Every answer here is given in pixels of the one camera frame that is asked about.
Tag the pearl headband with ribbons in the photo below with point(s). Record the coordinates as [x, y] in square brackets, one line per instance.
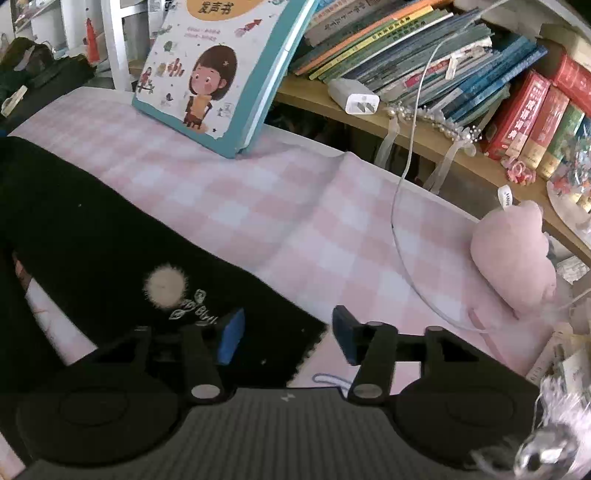
[438, 127]

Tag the thick red book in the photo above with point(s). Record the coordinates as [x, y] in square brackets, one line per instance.
[517, 115]
[545, 129]

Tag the thick green book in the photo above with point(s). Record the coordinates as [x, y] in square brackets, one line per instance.
[559, 141]

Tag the stack of thin books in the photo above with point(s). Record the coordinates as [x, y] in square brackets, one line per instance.
[392, 50]

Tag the pink checked bed sheet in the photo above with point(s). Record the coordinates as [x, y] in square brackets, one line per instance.
[277, 198]

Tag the silver tinsel ornament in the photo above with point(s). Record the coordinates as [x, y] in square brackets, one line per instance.
[540, 443]

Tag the teal children's picture book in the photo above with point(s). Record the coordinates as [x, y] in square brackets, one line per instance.
[217, 78]

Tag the white charger plug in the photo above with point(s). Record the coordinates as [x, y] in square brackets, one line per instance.
[354, 98]

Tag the colourful figure ornament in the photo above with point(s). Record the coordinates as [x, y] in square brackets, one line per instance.
[572, 177]

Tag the wooden shelf board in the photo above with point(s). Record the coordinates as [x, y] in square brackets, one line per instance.
[415, 138]

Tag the dark clothes pile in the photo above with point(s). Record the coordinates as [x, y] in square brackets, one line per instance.
[37, 69]

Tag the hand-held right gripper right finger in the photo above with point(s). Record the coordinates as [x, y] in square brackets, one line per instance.
[345, 339]

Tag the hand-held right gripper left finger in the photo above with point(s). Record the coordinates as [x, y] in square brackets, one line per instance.
[232, 336]

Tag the black sweater with pompom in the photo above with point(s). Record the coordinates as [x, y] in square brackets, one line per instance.
[92, 230]

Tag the pink fabric flower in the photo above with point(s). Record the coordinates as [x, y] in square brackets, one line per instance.
[519, 171]

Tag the pink plush toy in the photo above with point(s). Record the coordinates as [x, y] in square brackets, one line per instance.
[515, 258]

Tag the white metal frame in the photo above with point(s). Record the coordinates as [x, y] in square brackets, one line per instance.
[115, 41]

